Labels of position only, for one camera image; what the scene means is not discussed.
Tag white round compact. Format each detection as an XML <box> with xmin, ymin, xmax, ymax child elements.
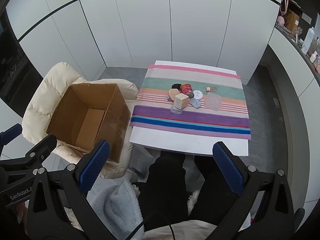
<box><xmin>193</xmin><ymin>90</ymin><xmax>203</xmax><ymax>100</ymax></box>

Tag peach makeup sponge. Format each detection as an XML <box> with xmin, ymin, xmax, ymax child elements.
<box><xmin>168</xmin><ymin>88</ymin><xmax>180</xmax><ymax>101</ymax></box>

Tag white spray bottle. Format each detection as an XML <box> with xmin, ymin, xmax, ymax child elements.
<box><xmin>301</xmin><ymin>27</ymin><xmax>315</xmax><ymax>55</ymax></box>

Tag small pink-capped glass bottle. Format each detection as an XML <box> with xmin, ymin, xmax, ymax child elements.
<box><xmin>206</xmin><ymin>86</ymin><xmax>217</xmax><ymax>92</ymax></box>

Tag red tin can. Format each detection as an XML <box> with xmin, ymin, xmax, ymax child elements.
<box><xmin>180</xmin><ymin>83</ymin><xmax>194</xmax><ymax>99</ymax></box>

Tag brown paw-print box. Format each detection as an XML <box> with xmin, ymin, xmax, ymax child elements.
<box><xmin>284</xmin><ymin>9</ymin><xmax>300</xmax><ymax>32</ymax></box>

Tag black wall panel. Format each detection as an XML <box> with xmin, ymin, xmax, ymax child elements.
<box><xmin>0</xmin><ymin>11</ymin><xmax>43</xmax><ymax>117</ymax></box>

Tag grey-blue plastic case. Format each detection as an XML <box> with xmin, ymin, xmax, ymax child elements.
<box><xmin>189</xmin><ymin>98</ymin><xmax>201</xmax><ymax>108</ymax></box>

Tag brown cardboard box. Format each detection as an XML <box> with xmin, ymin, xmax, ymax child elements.
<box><xmin>47</xmin><ymin>83</ymin><xmax>130</xmax><ymax>163</ymax></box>

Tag black round puff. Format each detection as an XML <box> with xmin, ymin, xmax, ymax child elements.
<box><xmin>171</xmin><ymin>83</ymin><xmax>181</xmax><ymax>90</ymax></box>

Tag person's black trousers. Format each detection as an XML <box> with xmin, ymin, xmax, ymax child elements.
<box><xmin>136</xmin><ymin>151</ymin><xmax>239</xmax><ymax>231</ymax></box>

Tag pink plush toy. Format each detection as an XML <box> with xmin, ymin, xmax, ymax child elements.
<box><xmin>276</xmin><ymin>16</ymin><xmax>287</xmax><ymax>27</ymax></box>

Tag beige wooden cube box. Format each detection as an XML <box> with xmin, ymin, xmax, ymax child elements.
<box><xmin>174</xmin><ymin>93</ymin><xmax>189</xmax><ymax>110</ymax></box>

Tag striped colourful cloth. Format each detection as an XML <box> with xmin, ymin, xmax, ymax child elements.
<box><xmin>130</xmin><ymin>64</ymin><xmax>251</xmax><ymax>140</ymax></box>

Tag translucent square plastic lid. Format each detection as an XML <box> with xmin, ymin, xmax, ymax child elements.
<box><xmin>204</xmin><ymin>92</ymin><xmax>222</xmax><ymax>111</ymax></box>

